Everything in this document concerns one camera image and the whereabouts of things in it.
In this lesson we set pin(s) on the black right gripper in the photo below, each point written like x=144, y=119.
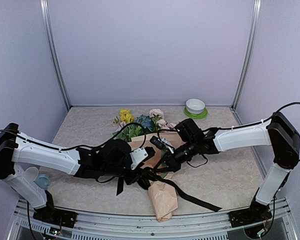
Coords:
x=173, y=165

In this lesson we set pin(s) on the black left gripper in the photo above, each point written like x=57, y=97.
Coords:
x=130, y=179

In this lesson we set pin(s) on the pink rose stem bunch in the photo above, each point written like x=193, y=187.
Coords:
x=163, y=125

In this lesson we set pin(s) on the black printed ribbon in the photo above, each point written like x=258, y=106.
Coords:
x=143, y=177

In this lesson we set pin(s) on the yellow fake flower stem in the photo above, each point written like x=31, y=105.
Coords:
x=127, y=127

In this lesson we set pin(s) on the blue fake flower stem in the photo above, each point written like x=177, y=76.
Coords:
x=146, y=122

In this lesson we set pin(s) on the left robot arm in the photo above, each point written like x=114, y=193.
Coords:
x=21, y=156

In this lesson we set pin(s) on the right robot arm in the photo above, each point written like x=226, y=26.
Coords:
x=275, y=141

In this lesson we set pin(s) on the green plate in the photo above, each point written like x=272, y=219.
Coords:
x=201, y=115

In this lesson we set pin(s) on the white ceramic bowl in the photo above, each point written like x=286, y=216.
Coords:
x=195, y=106

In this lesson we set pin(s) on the white paper cup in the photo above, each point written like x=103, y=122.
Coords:
x=31, y=173

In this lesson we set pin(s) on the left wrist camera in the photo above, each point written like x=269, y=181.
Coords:
x=140, y=155

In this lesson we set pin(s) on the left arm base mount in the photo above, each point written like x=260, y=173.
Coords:
x=56, y=216

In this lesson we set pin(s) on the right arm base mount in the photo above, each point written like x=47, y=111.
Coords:
x=252, y=214

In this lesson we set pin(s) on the aluminium front rail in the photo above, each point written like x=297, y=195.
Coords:
x=101, y=226

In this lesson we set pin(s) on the aluminium frame post right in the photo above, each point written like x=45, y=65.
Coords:
x=248, y=53

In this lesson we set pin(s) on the aluminium frame post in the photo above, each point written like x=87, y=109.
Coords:
x=248, y=53
x=44, y=5

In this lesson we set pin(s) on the aluminium frame post left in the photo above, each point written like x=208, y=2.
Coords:
x=44, y=5

